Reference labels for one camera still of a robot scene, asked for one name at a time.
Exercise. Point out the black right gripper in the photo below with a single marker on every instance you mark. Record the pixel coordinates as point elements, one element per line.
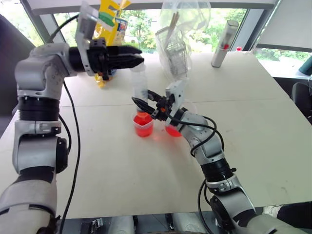
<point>162,108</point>

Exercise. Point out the wooden chopsticks pair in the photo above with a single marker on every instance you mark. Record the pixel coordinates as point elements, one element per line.
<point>173,23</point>

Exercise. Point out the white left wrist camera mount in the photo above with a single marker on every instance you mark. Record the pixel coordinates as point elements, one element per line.
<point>84,26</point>

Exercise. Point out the dark trouser leg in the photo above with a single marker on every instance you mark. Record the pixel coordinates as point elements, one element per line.
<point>295,214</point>

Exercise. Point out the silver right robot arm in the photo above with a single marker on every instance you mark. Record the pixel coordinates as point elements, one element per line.
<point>207,143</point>

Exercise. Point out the teal rounded object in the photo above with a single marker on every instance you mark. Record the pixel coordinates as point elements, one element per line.
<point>306,65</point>

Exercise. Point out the grey rounded shape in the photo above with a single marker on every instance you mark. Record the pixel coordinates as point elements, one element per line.
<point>190,224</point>

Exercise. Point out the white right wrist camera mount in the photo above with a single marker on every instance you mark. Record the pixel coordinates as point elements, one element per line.
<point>179,91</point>

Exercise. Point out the small red cap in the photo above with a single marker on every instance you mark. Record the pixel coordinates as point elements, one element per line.
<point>239,48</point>

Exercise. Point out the white shoe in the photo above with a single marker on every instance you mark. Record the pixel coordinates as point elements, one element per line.
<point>271,210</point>

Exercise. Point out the black office chair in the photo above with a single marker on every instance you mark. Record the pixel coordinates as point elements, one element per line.
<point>301,95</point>

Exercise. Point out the clear cup with red liquid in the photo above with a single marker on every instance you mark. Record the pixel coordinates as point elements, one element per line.
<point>143,126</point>
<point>173,131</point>

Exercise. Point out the yellow plastic snack bag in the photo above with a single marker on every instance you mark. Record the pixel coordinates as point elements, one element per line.
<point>107,34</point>

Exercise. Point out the blue yellow snack packet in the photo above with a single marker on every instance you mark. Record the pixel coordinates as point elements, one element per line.
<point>121,29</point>

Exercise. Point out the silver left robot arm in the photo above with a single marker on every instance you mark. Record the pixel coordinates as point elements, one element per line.
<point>36,73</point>

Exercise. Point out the clear plastic bag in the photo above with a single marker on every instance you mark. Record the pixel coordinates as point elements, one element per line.
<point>192,22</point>

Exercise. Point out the white window blind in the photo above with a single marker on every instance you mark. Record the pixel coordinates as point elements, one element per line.
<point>287,22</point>

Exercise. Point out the clear plastic syringe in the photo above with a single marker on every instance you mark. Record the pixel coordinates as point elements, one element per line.
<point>141,83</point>

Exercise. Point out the silver cylindrical bottle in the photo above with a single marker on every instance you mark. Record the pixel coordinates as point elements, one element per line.
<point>223,46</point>

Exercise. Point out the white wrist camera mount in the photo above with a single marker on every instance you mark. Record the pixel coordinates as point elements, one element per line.
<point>179,91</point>
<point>84,26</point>

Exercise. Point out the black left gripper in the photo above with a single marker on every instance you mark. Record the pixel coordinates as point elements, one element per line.
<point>97,57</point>

